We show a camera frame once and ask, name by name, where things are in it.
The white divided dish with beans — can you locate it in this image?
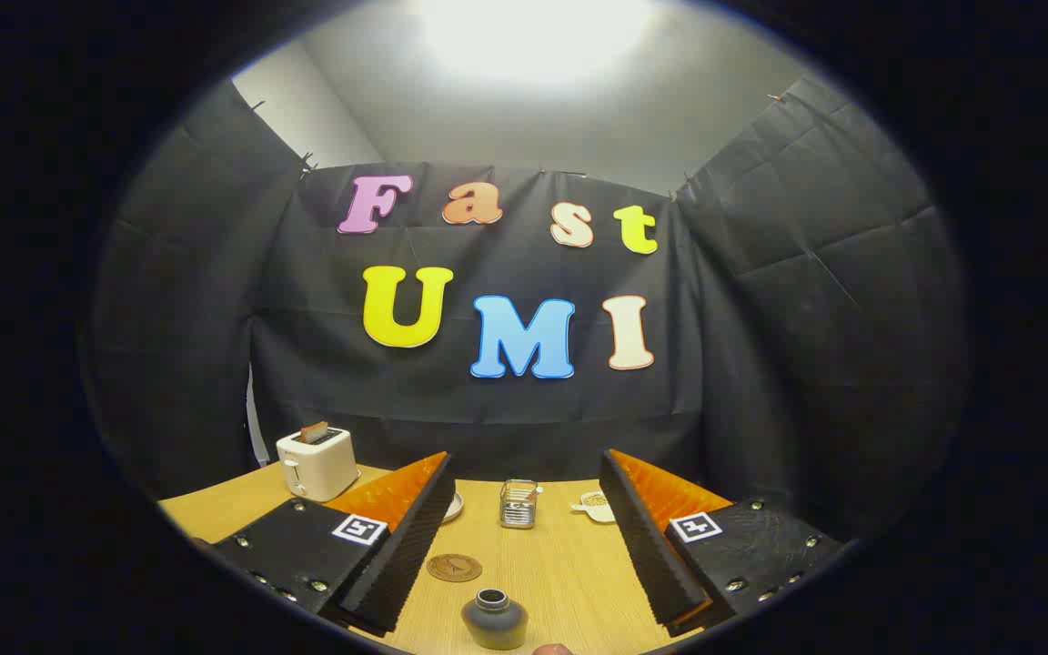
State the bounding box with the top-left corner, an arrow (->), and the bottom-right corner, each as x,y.
570,490 -> 617,524

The white toaster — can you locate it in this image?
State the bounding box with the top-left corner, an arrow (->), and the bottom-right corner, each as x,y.
276,426 -> 361,503

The wooden table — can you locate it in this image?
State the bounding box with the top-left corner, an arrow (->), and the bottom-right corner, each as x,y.
158,459 -> 743,655

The round brown coaster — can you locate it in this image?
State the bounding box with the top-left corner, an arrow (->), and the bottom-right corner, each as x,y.
426,554 -> 483,583

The metal wire basket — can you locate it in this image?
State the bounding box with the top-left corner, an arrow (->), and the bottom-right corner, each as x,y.
499,479 -> 540,529

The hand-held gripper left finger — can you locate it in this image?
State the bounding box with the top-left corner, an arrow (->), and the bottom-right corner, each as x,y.
189,450 -> 458,638

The silver bottle with green label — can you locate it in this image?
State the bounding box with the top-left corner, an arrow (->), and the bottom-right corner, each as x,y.
460,588 -> 529,650

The black backdrop cloth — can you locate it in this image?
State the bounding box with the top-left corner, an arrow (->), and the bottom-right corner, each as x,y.
78,73 -> 975,547

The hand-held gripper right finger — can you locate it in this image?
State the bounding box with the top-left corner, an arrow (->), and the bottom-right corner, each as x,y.
599,448 -> 852,638

